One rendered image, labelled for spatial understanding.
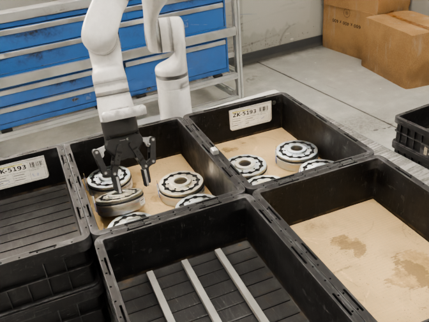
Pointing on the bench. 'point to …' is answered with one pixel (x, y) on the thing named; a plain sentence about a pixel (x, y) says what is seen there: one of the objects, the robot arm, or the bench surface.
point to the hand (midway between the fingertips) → (131, 183)
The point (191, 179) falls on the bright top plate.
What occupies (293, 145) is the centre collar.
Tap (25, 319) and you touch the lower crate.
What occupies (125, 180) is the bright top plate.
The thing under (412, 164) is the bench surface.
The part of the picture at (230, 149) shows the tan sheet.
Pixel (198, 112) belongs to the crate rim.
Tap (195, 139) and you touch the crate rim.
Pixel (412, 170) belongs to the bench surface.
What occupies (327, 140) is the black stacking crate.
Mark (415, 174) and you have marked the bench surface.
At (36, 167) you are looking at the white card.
